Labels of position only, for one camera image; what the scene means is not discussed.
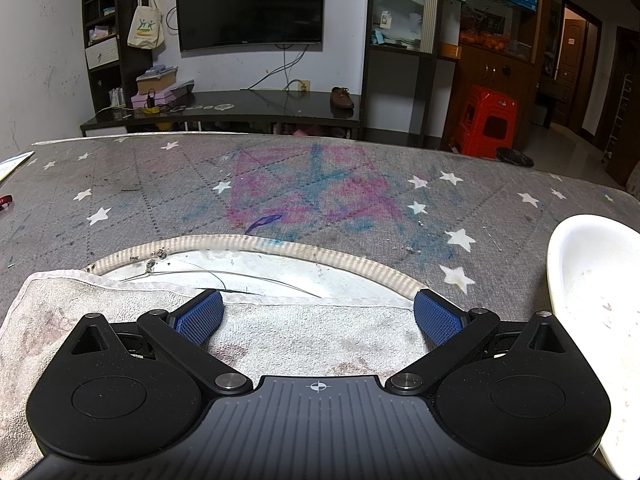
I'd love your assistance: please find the brown wooden door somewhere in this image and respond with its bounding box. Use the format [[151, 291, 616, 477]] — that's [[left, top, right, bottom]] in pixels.
[[552, 0, 603, 136]]

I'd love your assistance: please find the dark open shelf unit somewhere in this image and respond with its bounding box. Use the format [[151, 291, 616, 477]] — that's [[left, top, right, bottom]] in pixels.
[[80, 0, 126, 116]]

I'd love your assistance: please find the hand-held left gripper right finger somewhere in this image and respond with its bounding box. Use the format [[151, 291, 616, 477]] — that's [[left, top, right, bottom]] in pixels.
[[385, 289, 571, 395]]

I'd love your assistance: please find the round white beige-rimmed pad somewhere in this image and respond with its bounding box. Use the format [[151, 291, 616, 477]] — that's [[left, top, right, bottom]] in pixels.
[[82, 234, 426, 311]]

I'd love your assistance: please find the red plastic stool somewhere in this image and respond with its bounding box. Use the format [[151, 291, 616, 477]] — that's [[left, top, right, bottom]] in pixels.
[[451, 85, 519, 157]]

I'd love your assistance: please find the black television stand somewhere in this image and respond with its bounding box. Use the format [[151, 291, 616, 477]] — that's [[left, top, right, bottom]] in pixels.
[[80, 90, 362, 141]]

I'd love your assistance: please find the beige canvas tote bag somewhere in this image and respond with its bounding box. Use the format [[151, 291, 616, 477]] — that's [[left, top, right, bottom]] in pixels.
[[126, 0, 165, 51]]

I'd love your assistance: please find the white paper sheet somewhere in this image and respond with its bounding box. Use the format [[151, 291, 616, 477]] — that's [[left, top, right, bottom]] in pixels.
[[0, 152, 35, 181]]

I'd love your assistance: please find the white bowl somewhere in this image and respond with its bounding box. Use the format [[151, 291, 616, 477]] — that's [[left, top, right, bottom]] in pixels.
[[546, 214, 640, 480]]

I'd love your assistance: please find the white storage box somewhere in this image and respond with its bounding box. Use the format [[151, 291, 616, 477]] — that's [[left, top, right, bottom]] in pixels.
[[85, 37, 119, 70]]

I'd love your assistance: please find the cardboard box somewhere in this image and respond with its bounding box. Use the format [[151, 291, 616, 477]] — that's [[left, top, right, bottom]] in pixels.
[[136, 71, 178, 95]]

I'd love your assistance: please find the pile of oranges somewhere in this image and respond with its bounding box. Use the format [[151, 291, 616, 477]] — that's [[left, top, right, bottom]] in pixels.
[[460, 29, 512, 52]]

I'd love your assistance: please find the dark glass display shelf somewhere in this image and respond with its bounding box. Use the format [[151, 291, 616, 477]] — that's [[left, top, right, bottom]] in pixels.
[[361, 0, 461, 151]]

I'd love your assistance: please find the brown wooden cabinet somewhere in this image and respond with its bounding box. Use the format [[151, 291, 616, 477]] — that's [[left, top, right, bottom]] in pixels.
[[440, 0, 551, 153]]

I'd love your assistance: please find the pink box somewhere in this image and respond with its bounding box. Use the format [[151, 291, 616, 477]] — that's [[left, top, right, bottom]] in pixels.
[[131, 87, 187, 110]]

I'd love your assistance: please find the black wall television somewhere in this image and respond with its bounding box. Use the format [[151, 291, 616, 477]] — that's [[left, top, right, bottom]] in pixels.
[[174, 0, 326, 52]]

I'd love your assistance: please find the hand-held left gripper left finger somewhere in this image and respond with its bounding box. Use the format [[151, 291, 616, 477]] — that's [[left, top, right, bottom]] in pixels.
[[67, 289, 254, 395]]

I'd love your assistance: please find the stained white towel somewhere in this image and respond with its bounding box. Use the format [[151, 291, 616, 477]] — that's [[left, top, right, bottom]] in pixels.
[[0, 270, 436, 480]]

